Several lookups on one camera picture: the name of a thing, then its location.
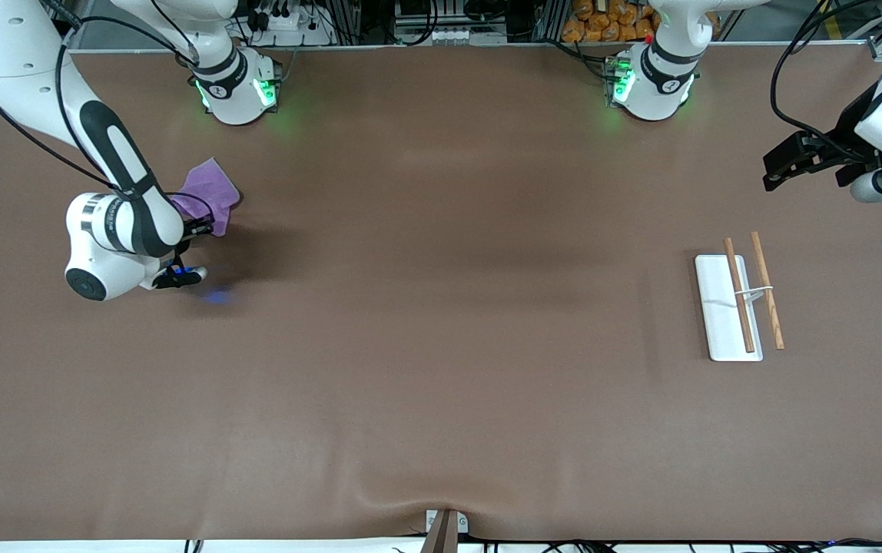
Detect purple towel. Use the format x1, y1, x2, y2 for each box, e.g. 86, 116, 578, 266
168, 157, 243, 238

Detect orange packaged goods pile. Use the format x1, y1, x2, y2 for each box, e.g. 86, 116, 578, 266
561, 0, 720, 44

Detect brown table mat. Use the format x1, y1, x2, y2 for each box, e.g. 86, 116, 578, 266
0, 46, 882, 542

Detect brown camera mount with bracket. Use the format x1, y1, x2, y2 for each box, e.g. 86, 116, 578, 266
419, 508, 469, 553

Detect white rack with wooden rods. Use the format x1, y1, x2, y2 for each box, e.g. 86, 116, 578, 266
695, 231, 786, 363

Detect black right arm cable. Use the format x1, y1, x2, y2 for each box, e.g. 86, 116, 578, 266
0, 0, 215, 231

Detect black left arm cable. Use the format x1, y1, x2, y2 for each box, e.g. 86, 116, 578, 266
770, 0, 882, 158

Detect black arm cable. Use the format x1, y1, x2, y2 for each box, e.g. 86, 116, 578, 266
770, 0, 882, 158
0, 0, 215, 231

